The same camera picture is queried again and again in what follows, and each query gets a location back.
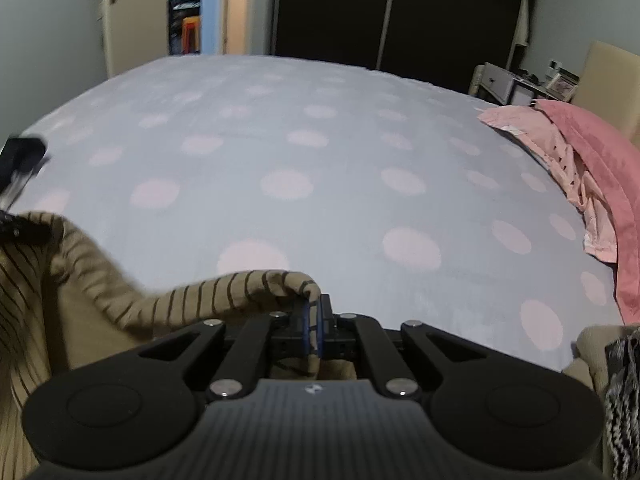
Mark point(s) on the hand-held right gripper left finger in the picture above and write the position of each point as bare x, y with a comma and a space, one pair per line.
302, 325

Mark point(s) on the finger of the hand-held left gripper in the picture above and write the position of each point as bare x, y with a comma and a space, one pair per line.
22, 230
22, 152

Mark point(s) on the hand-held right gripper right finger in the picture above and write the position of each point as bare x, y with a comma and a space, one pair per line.
318, 327

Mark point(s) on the brown striped shirt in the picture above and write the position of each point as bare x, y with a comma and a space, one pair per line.
200, 300

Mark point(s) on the bed with dotted sheet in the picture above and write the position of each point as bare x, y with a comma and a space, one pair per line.
300, 185

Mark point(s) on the white room door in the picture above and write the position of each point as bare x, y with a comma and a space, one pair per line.
135, 25

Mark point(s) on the orange stool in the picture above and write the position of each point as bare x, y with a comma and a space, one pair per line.
191, 35

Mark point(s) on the beige inner door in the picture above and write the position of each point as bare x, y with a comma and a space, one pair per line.
235, 5

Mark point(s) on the beige folded garment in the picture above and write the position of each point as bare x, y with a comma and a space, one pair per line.
590, 350

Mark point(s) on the light pink garment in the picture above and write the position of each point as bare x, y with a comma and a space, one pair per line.
540, 135

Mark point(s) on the white nightstand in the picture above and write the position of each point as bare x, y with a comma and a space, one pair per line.
495, 80

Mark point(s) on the dark patterned garment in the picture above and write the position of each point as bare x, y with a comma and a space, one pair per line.
620, 410

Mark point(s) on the black wardrobe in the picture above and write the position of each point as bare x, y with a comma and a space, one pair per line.
440, 25

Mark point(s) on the pink blanket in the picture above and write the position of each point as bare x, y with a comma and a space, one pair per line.
600, 160

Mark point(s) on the beige headboard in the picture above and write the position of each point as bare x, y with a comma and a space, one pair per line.
610, 80

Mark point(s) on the picture frame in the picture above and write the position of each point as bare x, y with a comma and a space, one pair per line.
562, 87

